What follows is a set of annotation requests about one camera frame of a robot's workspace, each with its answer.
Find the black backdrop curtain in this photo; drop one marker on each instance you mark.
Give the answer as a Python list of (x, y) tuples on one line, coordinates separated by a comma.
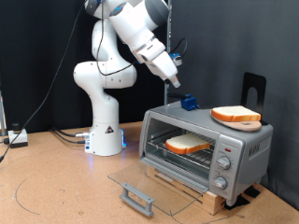
[(25, 62)]

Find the silver oven knob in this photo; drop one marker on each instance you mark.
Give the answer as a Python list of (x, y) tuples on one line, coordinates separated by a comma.
[(224, 162), (220, 182)]

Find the black foam pad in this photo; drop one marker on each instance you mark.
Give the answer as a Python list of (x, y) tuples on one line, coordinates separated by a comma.
[(236, 202), (252, 192)]

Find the round wooden plate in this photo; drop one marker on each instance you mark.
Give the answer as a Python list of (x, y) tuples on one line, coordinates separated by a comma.
[(246, 126)]

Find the grey vertical metal pole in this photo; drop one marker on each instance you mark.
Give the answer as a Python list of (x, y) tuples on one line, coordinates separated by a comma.
[(166, 84)]

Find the grey backdrop curtain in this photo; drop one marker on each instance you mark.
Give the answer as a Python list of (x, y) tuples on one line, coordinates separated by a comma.
[(233, 37)]

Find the white emergency stop box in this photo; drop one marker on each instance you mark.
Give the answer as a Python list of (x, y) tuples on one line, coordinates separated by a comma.
[(18, 137)]

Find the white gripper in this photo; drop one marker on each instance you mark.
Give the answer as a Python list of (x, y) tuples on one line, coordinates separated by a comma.
[(163, 67)]

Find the wooden slatted block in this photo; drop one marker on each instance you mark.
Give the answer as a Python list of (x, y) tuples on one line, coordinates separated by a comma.
[(215, 202)]

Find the white bread slice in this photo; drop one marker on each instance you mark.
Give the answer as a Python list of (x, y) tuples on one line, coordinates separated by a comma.
[(187, 143), (235, 113)]

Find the silver toaster oven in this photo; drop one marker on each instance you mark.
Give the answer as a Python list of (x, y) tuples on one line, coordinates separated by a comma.
[(249, 155)]

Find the metal oven rack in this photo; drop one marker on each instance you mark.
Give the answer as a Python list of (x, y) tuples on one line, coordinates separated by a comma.
[(199, 158)]

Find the thin metal stand pole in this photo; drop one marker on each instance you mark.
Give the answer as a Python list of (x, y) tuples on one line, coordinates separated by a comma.
[(2, 115)]

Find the black metal bookend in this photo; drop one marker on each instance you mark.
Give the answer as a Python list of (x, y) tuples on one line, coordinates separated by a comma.
[(249, 81)]

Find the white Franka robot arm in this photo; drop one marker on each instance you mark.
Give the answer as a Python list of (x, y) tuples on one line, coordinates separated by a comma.
[(102, 93)]

